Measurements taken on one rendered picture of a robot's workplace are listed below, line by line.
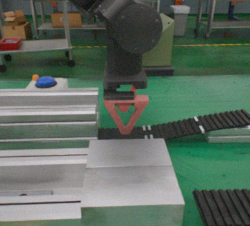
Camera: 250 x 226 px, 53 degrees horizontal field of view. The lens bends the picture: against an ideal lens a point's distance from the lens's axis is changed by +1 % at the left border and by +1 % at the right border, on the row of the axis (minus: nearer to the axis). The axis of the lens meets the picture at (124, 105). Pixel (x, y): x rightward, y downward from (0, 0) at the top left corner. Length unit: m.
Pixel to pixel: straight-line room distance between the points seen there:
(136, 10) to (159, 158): 0.17
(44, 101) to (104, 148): 0.22
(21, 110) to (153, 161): 0.23
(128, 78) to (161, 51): 0.51
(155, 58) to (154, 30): 0.57
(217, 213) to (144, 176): 0.10
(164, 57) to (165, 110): 0.34
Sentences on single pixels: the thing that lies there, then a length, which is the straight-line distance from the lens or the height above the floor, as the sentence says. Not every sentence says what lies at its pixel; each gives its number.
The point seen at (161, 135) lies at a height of 0.80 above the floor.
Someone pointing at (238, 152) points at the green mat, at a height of 0.78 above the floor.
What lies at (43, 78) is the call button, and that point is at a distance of 0.58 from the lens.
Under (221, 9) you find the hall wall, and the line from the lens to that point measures 8.64.
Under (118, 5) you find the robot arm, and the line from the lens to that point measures 0.30.
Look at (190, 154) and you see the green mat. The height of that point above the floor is 0.78.
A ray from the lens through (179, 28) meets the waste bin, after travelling 5.41.
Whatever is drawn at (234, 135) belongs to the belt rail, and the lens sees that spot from 0.51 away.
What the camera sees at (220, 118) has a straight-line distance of 0.49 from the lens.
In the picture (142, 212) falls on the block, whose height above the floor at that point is 0.87.
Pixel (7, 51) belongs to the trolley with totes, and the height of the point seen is 0.26.
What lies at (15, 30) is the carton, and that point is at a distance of 5.42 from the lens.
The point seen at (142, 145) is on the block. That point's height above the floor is 0.87.
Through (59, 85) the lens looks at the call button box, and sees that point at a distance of 0.57.
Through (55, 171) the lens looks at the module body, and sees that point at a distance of 0.31.
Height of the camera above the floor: 1.05
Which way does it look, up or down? 27 degrees down
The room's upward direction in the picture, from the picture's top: straight up
